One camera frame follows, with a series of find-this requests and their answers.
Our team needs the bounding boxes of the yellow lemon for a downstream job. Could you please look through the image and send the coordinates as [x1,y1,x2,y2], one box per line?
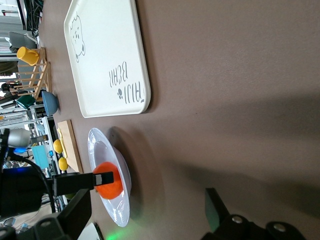
[52,139,64,154]
[57,157,69,172]

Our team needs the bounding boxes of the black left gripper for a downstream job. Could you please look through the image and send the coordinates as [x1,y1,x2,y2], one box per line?
[0,166,115,218]

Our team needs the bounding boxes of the blue bowl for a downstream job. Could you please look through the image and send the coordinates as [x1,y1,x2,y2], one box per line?
[41,90,60,117]

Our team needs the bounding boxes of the orange fruit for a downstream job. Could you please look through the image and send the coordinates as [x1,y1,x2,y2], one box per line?
[92,161,124,200]

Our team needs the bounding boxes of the white round plate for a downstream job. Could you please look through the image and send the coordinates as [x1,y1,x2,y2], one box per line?
[87,127,132,228]

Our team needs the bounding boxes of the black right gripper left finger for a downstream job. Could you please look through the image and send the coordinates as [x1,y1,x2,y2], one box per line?
[31,188,93,240]

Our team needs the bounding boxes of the cream bear print tray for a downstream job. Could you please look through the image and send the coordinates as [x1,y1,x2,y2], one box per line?
[63,0,152,119]

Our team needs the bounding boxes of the yellow mug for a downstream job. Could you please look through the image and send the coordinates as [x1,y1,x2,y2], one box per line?
[16,46,41,67]

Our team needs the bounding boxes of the wooden cutting board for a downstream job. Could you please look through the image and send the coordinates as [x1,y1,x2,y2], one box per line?
[57,119,84,174]

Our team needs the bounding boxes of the wooden mug rack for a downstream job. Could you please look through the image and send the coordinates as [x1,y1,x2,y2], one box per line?
[15,46,53,100]

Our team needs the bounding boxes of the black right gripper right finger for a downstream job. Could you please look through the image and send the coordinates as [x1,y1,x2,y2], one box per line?
[199,187,266,240]

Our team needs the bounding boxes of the grey cup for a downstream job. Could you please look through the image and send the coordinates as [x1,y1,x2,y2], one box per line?
[8,30,38,54]

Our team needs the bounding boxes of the dark green mug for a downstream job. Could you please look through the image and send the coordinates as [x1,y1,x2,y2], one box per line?
[15,95,37,110]

